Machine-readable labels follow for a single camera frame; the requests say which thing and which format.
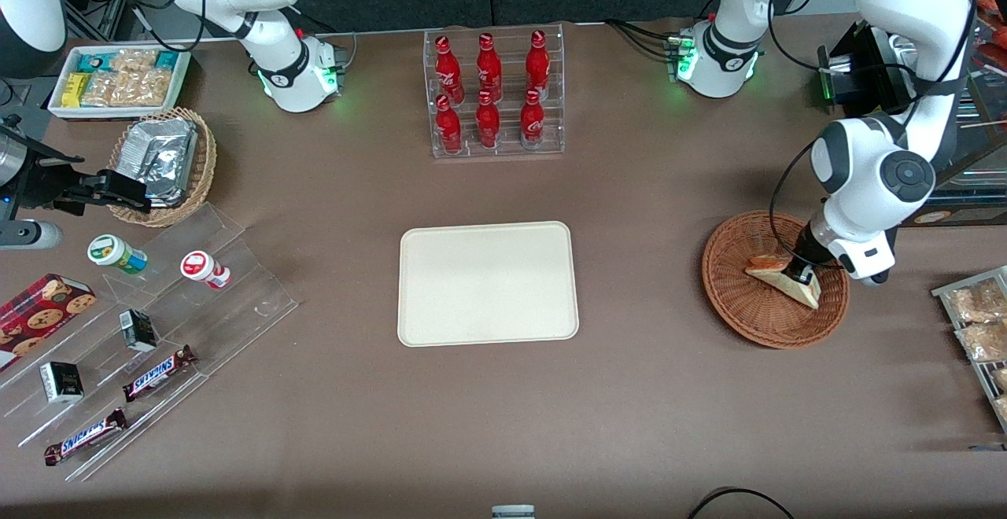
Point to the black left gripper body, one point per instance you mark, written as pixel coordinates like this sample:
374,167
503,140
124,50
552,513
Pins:
808,252

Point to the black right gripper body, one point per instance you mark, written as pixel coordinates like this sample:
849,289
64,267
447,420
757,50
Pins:
49,186

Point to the triangular sandwich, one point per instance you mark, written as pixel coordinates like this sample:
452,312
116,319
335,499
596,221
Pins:
775,277

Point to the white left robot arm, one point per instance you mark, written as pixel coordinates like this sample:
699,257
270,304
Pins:
865,173

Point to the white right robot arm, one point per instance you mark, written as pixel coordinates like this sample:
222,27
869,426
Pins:
271,55

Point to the brown wicker basket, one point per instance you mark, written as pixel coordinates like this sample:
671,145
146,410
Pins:
747,314

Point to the white snack tray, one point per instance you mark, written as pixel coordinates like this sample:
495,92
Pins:
57,110

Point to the light wicker basket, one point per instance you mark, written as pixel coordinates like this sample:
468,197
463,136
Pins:
203,165

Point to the cream plastic tray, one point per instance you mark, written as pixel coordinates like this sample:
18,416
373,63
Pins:
488,283

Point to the silver foil packet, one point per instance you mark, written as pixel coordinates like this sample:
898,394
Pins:
161,157

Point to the green lid drink cup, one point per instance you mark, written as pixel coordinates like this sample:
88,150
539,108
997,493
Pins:
114,253

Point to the yellow snack packet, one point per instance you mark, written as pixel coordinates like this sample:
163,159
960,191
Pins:
75,90

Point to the clear cracker bag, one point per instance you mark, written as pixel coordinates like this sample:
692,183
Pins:
130,86

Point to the red lid drink cup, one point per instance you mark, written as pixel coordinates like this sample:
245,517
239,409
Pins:
203,267

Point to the teal snack packet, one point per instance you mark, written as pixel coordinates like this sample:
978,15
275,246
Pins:
94,63
166,60

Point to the small black carton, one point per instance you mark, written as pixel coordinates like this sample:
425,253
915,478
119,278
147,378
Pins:
61,382
138,330

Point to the red plaid cookie box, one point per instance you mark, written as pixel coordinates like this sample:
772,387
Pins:
39,318

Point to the black hot food display case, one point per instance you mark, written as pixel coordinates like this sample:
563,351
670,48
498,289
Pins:
848,88

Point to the clear bag of pastries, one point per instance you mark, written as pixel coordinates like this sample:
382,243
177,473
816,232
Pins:
983,340
975,303

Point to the clear acrylic stepped stand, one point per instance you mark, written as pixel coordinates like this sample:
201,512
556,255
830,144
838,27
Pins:
236,314

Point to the brown Snickers bar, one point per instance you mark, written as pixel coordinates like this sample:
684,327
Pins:
85,436
157,373

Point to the red cola bottle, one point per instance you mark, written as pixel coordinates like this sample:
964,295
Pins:
488,69
533,122
537,67
448,127
488,124
448,71

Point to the clear acrylic bottle rack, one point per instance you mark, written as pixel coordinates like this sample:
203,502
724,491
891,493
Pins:
507,149

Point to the grey box at table edge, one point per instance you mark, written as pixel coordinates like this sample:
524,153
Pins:
513,512

